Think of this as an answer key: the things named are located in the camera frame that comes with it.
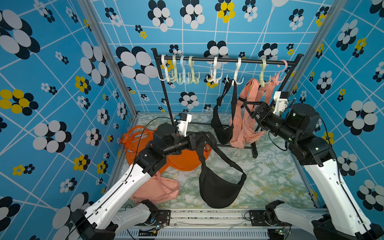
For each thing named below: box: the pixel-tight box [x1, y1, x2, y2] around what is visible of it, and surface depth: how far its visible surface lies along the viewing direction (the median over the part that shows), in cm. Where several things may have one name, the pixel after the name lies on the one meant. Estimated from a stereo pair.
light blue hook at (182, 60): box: [176, 55, 190, 85], surface depth 71 cm
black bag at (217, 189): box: [189, 132, 247, 209], surface depth 68 cm
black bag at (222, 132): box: [211, 80, 238, 145], surface depth 86 cm
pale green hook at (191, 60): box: [187, 55, 200, 85], surface depth 69 cm
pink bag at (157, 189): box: [130, 171, 180, 204], surface depth 80 cm
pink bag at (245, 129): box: [230, 78, 265, 149], surface depth 83 cm
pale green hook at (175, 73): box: [169, 54, 178, 83], surface depth 72 cm
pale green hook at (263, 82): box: [260, 58, 272, 88], surface depth 68 cm
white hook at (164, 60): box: [158, 54, 170, 82], surface depth 70 cm
